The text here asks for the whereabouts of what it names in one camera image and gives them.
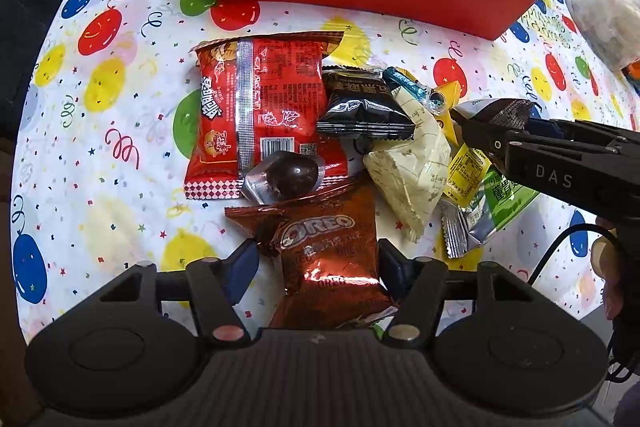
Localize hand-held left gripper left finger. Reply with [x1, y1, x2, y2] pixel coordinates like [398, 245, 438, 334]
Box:
[97, 239, 261, 350]

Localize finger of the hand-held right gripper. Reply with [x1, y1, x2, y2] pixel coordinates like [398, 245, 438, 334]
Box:
[527, 117, 640, 146]
[452, 109, 508, 172]

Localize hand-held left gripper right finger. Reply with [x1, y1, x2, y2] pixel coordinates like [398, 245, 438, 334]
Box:
[377, 239, 545, 350]

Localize yellow snack packet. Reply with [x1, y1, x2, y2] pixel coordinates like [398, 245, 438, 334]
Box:
[442, 144, 493, 210]

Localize green and silver snack packet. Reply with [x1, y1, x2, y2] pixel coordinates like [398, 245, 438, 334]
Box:
[440, 179, 541, 259]

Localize brown cookie packet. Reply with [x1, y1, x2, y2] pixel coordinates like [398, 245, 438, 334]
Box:
[224, 179, 401, 330]

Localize cream snack packet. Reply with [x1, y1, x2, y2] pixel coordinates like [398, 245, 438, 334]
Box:
[362, 88, 452, 244]

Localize foil chocolate ball package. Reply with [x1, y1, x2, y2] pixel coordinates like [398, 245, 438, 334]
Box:
[241, 151, 321, 205]

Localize red snack packet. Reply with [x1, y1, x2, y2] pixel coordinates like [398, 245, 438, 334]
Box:
[184, 31, 348, 202]

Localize person's right hand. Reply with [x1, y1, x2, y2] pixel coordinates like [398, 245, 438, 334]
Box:
[590, 214, 626, 320]

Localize yellow candy wrapper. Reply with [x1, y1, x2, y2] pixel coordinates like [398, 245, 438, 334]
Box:
[427, 81, 463, 142]

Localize blue candy wrapper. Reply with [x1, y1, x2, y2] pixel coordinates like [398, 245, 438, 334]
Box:
[382, 67, 428, 100]

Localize orange object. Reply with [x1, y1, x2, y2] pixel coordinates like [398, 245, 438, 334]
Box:
[622, 59, 640, 95]

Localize black snack packet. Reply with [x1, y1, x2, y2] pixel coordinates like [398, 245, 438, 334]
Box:
[316, 68, 416, 141]

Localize clear plastic bag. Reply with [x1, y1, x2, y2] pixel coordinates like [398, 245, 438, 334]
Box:
[567, 0, 640, 72]

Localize balloon print tablecloth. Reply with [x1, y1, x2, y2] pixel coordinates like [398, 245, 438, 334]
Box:
[10, 0, 640, 343]

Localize blue jeans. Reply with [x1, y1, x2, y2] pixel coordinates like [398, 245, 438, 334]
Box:
[0, 0, 63, 142]

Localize black cable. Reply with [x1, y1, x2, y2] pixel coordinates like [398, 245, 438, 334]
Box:
[527, 223, 618, 288]

